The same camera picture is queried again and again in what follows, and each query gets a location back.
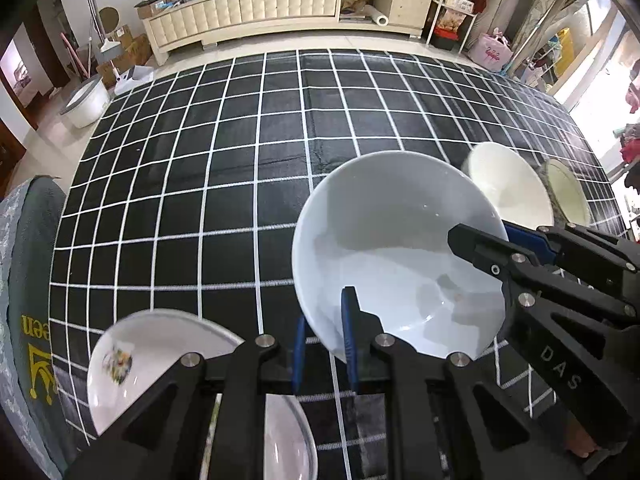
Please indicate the cream TV cabinet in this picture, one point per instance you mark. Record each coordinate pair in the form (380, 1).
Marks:
(280, 2)

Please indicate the white plate cartoon print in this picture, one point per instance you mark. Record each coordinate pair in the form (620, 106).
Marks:
(150, 350)

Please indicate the white mop bucket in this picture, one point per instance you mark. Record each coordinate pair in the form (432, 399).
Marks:
(87, 107)

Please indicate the green patterned bowl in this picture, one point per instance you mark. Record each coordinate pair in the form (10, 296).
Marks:
(567, 195)

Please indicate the person's right hand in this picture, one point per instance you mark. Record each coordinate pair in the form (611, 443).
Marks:
(580, 440)

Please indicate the grey chair cover yellow logo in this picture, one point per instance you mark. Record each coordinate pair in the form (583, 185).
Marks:
(35, 260)

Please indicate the white flat mop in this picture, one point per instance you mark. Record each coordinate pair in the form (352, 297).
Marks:
(109, 45)

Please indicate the black checked tablecloth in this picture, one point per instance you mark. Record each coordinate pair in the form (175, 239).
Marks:
(200, 160)

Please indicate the pink bag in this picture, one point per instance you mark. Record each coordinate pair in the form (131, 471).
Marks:
(492, 55)

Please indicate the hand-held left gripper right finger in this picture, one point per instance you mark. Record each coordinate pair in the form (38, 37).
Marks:
(350, 340)

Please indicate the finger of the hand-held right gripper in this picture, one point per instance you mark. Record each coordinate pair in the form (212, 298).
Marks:
(527, 245)
(480, 250)

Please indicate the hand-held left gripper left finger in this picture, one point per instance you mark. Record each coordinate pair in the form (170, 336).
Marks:
(299, 355)

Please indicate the patterned beige curtain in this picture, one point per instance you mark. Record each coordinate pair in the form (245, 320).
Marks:
(545, 20)

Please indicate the cream bowl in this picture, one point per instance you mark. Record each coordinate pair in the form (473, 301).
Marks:
(505, 185)

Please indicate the round brown wall decor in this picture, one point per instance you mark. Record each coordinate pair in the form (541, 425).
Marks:
(112, 20)

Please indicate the white paper roll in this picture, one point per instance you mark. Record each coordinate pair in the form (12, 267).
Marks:
(375, 16)

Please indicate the white bowl floral print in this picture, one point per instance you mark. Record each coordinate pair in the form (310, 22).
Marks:
(390, 240)

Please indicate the cardboard box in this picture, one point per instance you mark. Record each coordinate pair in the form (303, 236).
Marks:
(135, 50)

